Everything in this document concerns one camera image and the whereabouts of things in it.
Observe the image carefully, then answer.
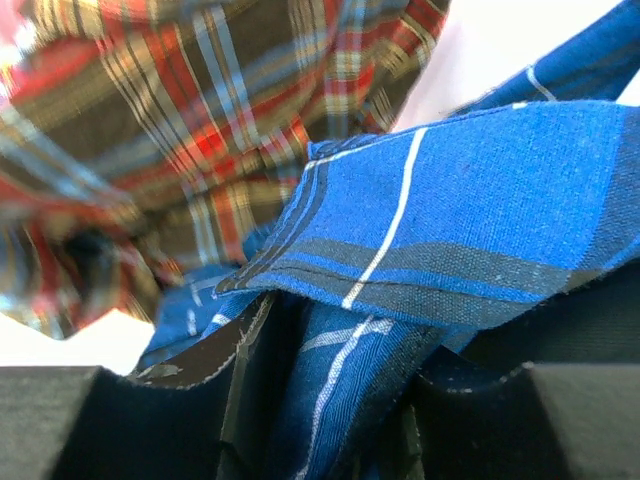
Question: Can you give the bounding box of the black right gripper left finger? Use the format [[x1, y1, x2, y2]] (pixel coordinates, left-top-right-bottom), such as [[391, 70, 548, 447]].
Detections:
[[1, 295, 273, 479]]

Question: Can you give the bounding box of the blue plaid shirt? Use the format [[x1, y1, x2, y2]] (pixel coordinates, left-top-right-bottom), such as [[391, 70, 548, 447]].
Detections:
[[138, 1, 639, 479]]

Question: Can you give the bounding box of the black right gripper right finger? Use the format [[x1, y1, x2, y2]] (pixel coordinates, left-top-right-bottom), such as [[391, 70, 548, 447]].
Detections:
[[410, 272, 639, 479]]

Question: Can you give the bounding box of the red brown plaid shirt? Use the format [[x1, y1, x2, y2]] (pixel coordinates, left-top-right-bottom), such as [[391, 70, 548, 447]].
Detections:
[[1, 1, 450, 339]]

